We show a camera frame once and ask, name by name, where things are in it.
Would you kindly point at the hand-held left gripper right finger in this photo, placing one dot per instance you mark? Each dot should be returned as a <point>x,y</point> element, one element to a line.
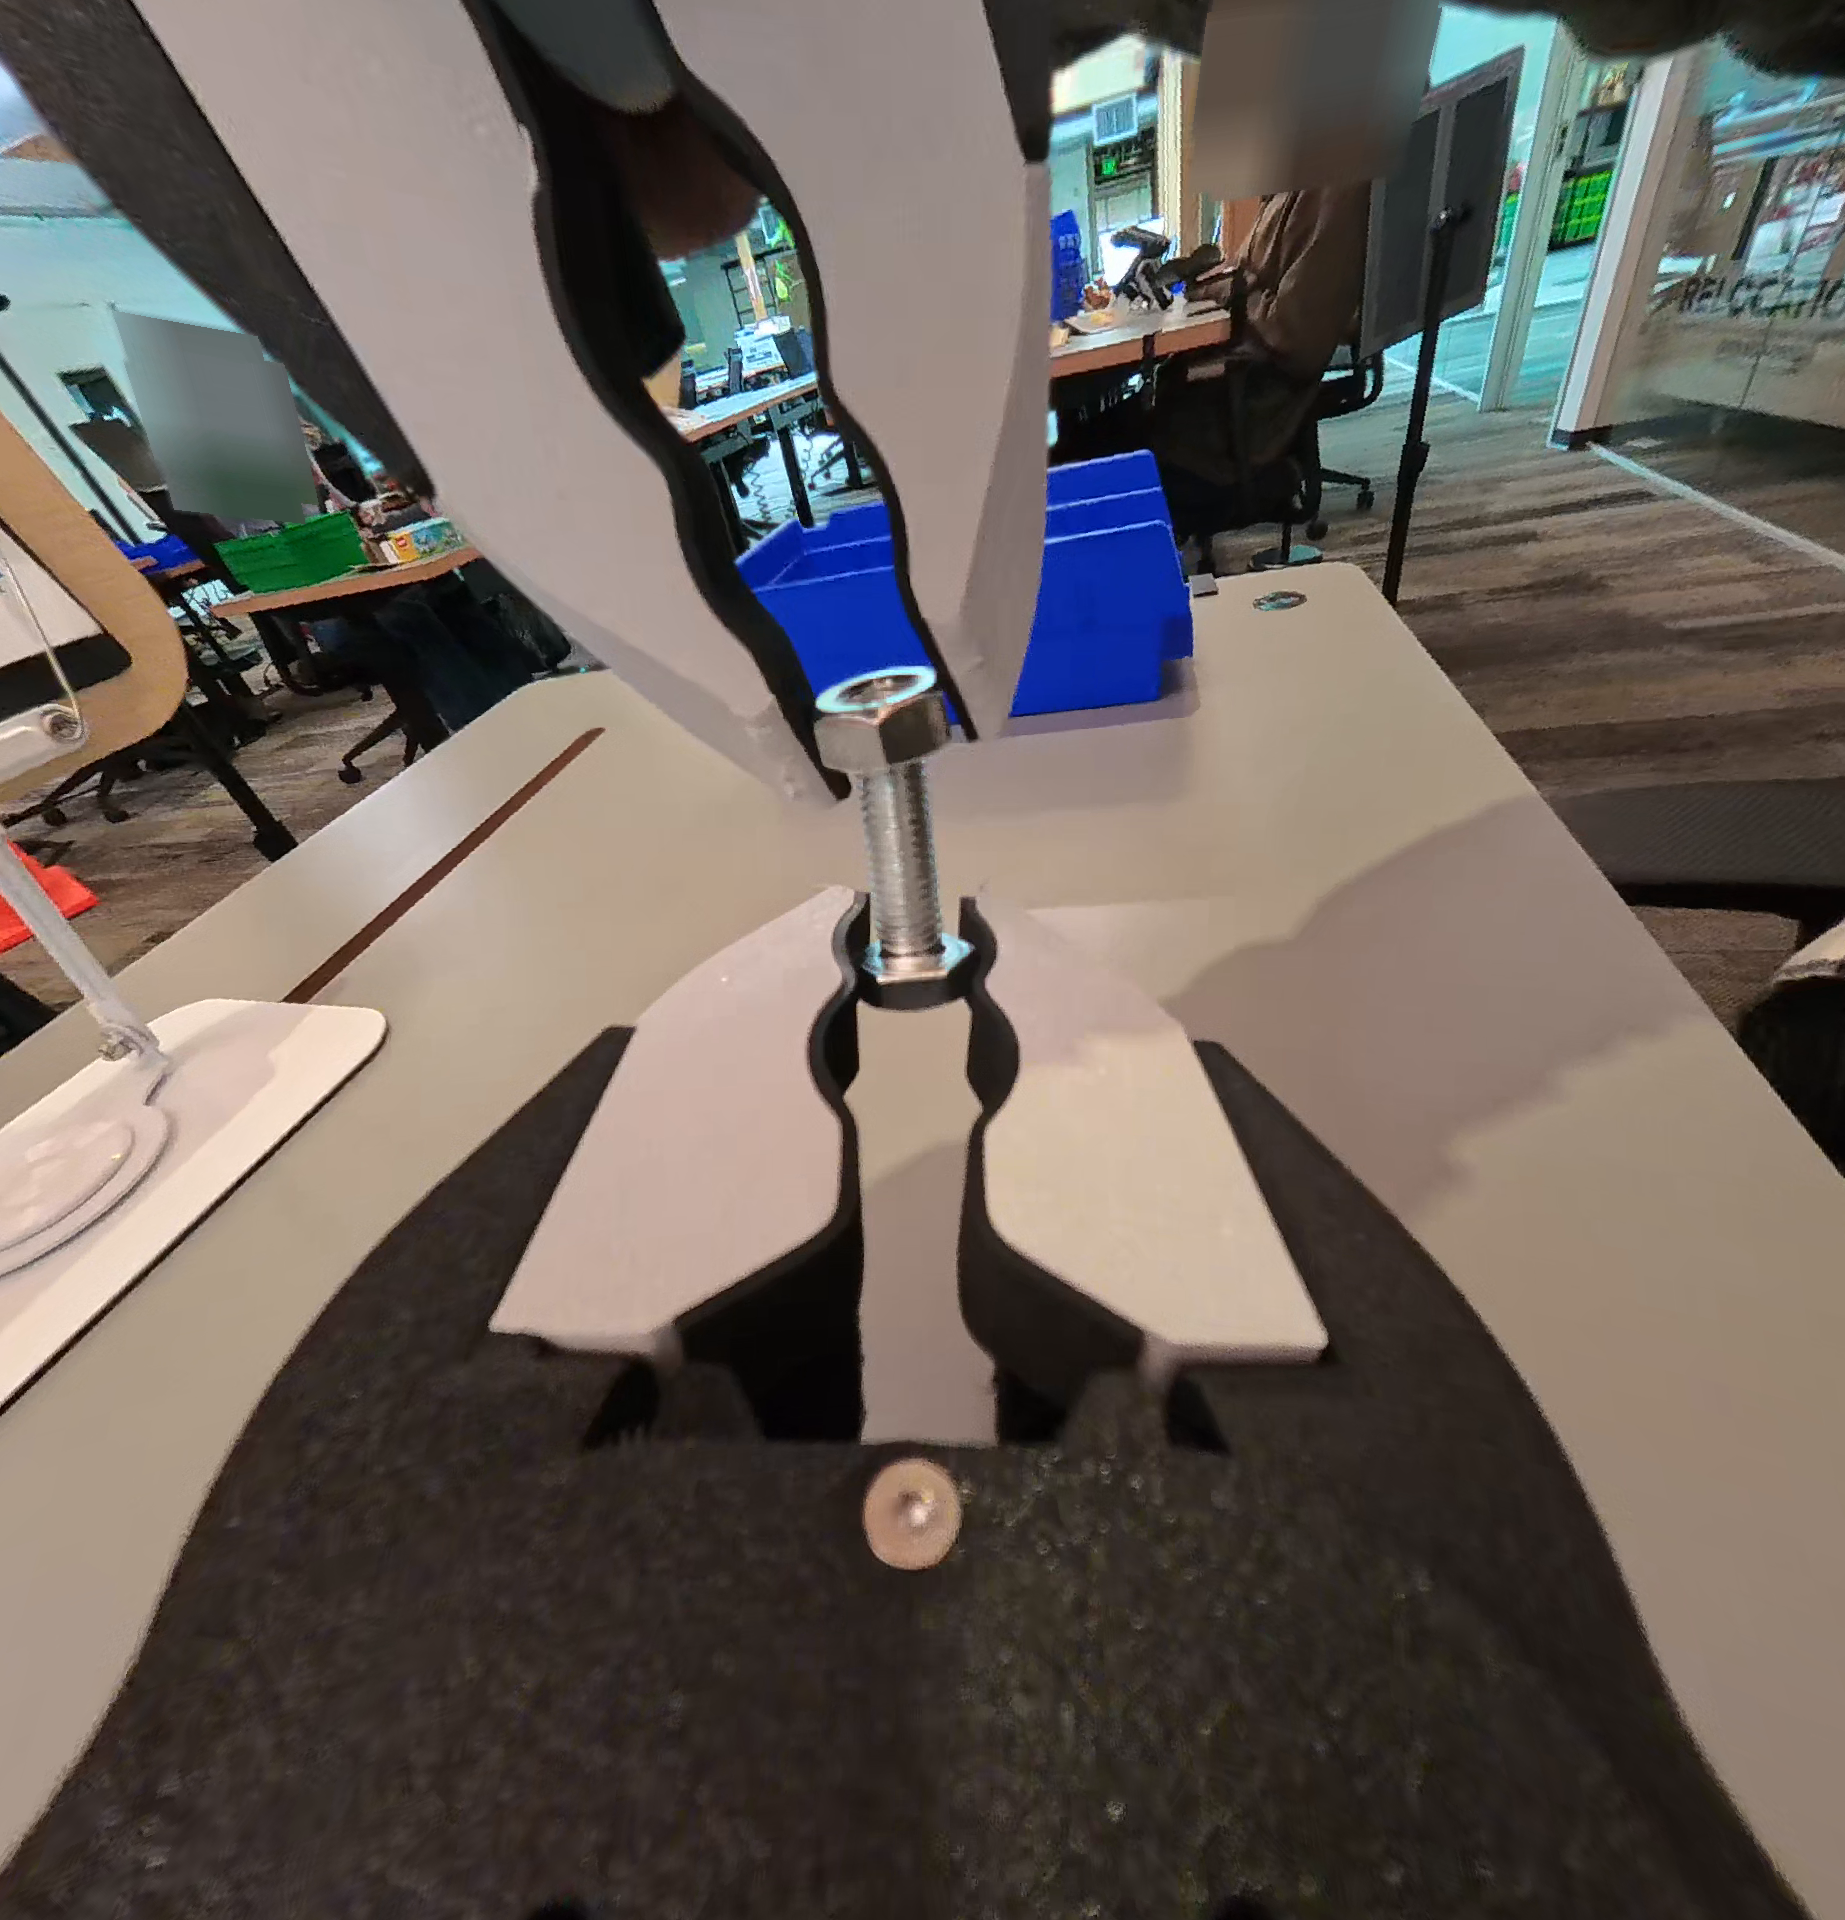
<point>1146,1185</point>

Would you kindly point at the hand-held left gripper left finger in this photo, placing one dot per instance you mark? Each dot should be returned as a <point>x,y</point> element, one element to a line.
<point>681,1170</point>

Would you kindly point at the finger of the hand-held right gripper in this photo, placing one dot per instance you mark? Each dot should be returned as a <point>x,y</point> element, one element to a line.
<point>938,301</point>
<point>413,226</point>

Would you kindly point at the silver hex bolt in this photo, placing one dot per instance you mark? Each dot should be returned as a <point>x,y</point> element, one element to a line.
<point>900,855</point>

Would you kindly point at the silver hex nut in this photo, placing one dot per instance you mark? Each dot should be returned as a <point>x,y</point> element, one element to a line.
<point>863,737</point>

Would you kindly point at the person's right hand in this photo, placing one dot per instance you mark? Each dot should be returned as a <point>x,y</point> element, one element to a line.
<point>698,195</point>

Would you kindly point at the colourful toy box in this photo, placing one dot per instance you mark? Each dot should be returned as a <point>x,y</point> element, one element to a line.
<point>425,544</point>

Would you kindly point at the wooden-top office desk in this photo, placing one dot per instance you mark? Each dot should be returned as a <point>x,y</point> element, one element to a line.
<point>413,571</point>

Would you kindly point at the green plastic crate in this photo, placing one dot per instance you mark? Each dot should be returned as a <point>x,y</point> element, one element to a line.
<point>291,555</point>

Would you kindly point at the blue plastic bin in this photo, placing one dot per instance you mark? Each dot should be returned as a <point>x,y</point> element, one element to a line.
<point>1101,631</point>

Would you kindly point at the black office chair with jacket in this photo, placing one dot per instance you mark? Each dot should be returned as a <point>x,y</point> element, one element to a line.
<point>458,645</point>

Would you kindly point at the wood-framed sign board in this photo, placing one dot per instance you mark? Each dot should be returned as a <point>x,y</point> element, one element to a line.
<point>158,668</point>

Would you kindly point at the black display panel on stand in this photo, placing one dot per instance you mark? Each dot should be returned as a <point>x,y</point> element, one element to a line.
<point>1448,195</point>

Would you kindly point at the green shelf items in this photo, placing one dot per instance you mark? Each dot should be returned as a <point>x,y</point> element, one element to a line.
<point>1583,210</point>

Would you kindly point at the red flat floor object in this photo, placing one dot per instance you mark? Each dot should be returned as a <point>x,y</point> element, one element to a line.
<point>23,907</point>

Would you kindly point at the person in plaid shirt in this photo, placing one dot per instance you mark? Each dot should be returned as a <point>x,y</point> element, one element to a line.
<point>1838,938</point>

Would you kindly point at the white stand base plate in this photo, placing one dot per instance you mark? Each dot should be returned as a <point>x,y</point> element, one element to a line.
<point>248,1080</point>

